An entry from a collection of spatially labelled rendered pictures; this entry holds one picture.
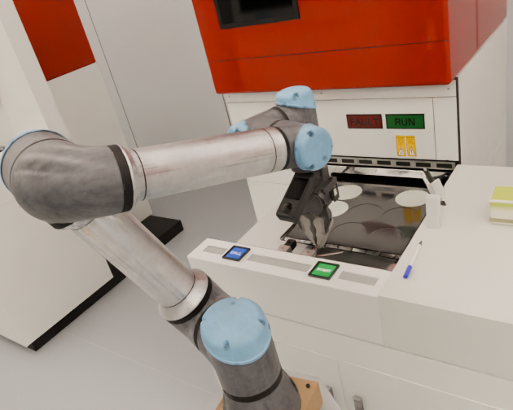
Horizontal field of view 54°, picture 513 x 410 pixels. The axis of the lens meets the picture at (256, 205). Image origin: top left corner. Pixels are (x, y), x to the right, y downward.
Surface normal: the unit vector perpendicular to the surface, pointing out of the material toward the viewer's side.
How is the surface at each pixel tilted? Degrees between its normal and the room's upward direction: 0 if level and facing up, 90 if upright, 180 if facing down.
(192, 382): 0
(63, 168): 48
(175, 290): 91
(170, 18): 90
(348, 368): 90
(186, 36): 90
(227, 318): 6
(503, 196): 0
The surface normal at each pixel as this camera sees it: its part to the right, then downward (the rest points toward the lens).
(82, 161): 0.17, -0.47
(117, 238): 0.46, 0.33
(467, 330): -0.54, 0.50
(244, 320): -0.18, -0.83
